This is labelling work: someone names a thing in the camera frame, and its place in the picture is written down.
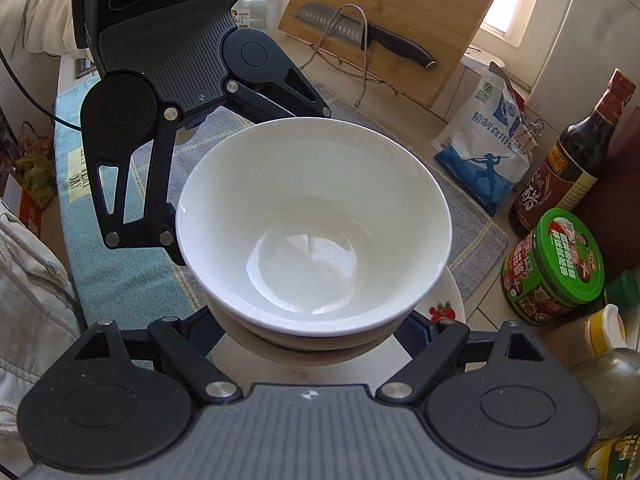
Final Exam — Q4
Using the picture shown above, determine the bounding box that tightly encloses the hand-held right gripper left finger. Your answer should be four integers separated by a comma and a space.
74, 309, 241, 404

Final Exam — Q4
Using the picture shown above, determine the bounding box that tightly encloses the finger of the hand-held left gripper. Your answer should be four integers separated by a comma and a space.
225, 55, 334, 124
89, 105, 189, 267

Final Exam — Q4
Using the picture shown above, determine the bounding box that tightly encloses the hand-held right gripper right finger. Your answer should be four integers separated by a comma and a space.
375, 311, 549, 404

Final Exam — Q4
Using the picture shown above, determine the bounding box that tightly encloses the white bowl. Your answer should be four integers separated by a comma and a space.
175, 116, 454, 340
207, 305, 417, 367

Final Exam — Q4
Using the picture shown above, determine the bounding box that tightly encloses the white plate with fruit print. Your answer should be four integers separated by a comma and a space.
212, 270, 467, 394

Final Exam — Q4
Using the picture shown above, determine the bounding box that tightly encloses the blue grey checked towel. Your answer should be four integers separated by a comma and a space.
52, 72, 509, 362

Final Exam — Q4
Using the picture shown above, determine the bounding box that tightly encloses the glass jar with yellow lid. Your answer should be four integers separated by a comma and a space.
229, 0, 274, 34

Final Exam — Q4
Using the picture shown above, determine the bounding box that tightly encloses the yellow plastic bag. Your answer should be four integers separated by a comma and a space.
16, 154, 57, 207

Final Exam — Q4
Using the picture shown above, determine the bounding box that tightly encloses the person's beige clothing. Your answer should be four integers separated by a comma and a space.
0, 199, 85, 467

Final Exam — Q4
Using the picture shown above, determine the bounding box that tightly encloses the bamboo cutting board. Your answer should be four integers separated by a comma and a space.
277, 0, 506, 110

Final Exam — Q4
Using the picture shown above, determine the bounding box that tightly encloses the green-lidded sauce jar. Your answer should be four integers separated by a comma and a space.
501, 208, 606, 326

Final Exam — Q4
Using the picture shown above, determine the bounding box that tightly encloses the white blue salt bag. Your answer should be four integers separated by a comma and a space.
432, 62, 534, 219

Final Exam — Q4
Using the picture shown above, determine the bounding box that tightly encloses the yellow-lidded spice jar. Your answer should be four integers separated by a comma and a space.
542, 303, 627, 362

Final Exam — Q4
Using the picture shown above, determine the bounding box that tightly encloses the grey glass bottle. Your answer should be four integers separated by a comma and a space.
569, 347, 640, 442

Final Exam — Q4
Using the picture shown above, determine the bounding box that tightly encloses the green-capped dark bottle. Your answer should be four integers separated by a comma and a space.
602, 269, 640, 312

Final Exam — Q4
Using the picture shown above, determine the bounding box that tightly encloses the dark vinegar bottle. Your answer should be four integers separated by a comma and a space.
508, 68, 637, 240

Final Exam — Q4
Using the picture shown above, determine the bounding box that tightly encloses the window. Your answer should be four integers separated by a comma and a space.
472, 0, 584, 54

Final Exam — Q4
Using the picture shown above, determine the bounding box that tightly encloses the bottle with yellow label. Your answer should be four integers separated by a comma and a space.
582, 432, 640, 480

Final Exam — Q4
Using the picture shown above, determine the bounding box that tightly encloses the metal wire rack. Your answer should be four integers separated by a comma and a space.
299, 3, 401, 107

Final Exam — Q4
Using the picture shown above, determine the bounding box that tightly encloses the black-handled kitchen knife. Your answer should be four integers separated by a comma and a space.
294, 2, 437, 70

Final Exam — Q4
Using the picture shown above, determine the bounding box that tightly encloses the black cable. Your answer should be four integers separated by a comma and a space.
0, 47, 84, 129

